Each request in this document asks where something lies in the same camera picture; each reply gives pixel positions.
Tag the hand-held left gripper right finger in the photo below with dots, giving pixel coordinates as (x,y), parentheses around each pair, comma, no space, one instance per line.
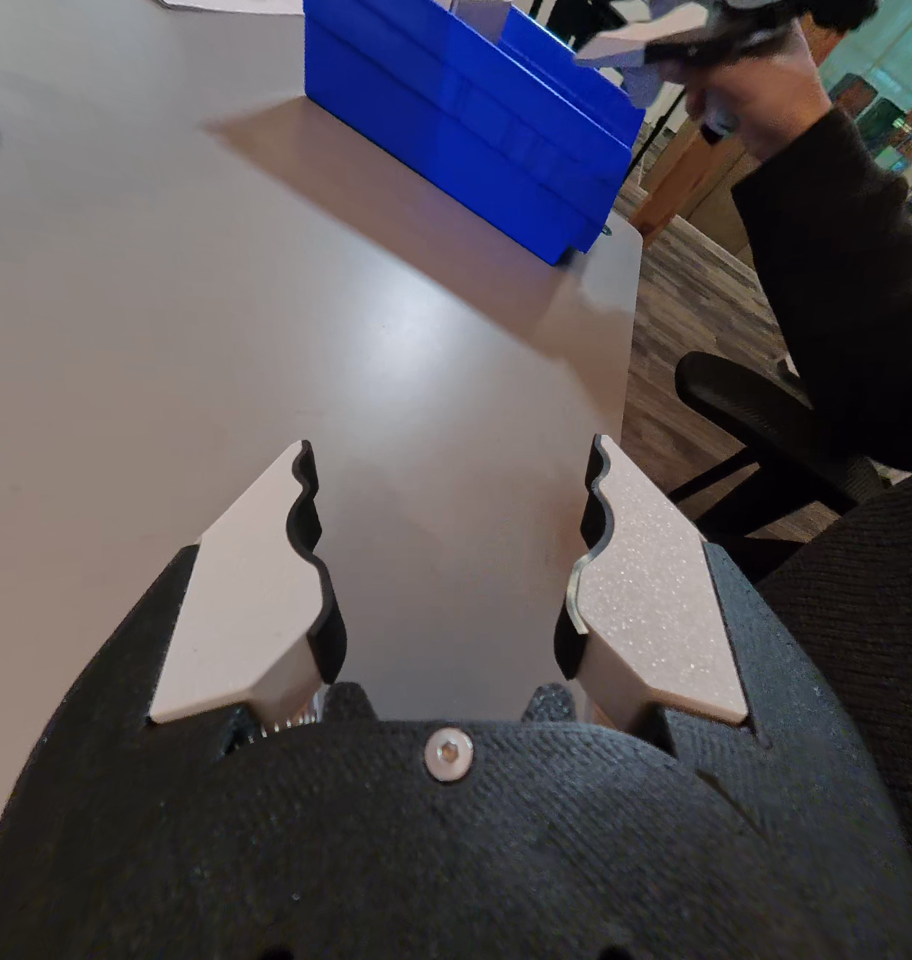
(658,622)

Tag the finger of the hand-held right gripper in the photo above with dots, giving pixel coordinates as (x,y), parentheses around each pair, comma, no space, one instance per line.
(677,6)
(636,41)

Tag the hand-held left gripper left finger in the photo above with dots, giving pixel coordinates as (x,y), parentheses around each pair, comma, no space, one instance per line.
(238,615)

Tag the white cardboard mailer box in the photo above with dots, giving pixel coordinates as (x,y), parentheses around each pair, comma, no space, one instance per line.
(482,15)

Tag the blue plastic bin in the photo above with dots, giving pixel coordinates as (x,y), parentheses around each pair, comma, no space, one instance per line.
(463,127)

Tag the person's right forearm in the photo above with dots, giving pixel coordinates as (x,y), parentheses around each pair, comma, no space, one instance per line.
(853,300)

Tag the grey desk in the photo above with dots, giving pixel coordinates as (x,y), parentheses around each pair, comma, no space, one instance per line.
(201,300)

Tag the person's right hand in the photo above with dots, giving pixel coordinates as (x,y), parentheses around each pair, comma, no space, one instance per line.
(770,97)

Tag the black office chair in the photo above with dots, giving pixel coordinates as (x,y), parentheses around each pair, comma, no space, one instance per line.
(755,420)

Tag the blue-edged paper sheet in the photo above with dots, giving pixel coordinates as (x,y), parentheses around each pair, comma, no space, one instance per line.
(231,4)

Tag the wooden post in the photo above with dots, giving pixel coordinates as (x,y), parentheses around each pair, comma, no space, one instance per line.
(688,180)

